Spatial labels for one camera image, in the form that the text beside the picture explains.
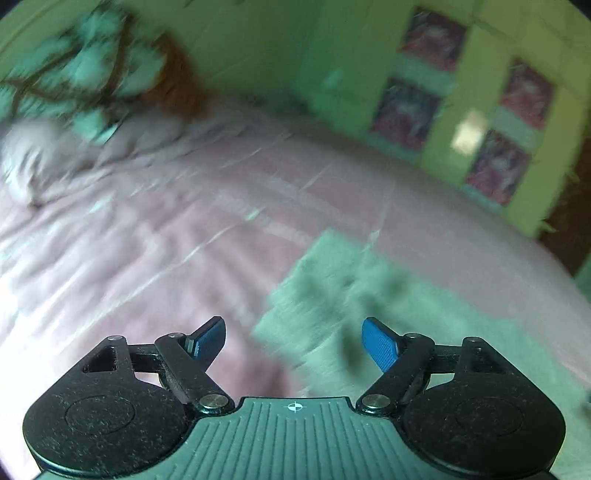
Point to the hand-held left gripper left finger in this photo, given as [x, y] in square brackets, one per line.
[210, 337]

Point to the green patterned pillow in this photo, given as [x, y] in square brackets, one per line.
[87, 64]

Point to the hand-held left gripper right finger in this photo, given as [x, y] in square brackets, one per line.
[379, 344]

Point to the light green wardrobe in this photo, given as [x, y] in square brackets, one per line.
[480, 83]

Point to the bed with pink quilt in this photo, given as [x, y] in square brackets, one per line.
[184, 240]

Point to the pink printed wardrobe poster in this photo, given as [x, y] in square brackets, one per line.
[434, 39]
[498, 166]
[528, 94]
[406, 113]

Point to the green towel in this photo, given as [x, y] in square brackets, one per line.
[332, 295]

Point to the white pillow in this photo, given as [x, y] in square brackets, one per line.
[41, 152]

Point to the brown wooden door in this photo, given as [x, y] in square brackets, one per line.
[568, 221]

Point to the orange-brown cloth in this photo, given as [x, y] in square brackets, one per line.
[178, 87]

